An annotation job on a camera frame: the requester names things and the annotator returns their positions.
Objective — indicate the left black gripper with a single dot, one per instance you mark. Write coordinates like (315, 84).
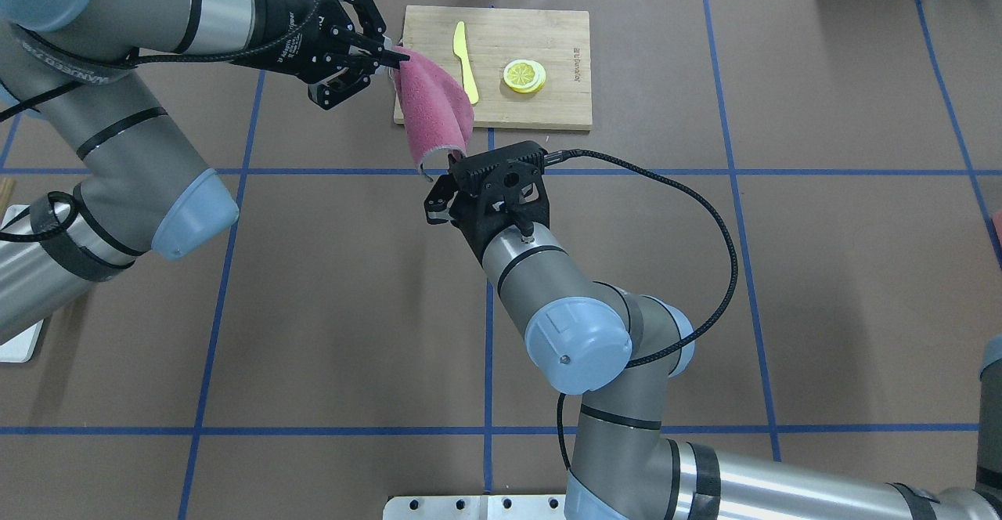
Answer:
(288, 23)

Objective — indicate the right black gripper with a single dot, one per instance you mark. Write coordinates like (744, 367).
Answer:
(473, 228)

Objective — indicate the magenta cleaning cloth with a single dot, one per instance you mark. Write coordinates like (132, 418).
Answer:
(437, 113)

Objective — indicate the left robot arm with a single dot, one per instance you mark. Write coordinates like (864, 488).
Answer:
(76, 64)

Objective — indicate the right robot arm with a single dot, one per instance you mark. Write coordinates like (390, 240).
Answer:
(618, 351)

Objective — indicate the yellow plastic knife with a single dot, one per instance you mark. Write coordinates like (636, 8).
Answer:
(461, 52)

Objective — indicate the yellow lemon slice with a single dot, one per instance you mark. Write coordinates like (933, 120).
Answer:
(524, 76)

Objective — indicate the white rectangular tray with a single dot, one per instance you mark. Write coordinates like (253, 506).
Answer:
(19, 340)

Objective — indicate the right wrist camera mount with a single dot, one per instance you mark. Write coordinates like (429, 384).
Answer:
(501, 167)

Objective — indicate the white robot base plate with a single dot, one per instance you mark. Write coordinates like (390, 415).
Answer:
(527, 506)

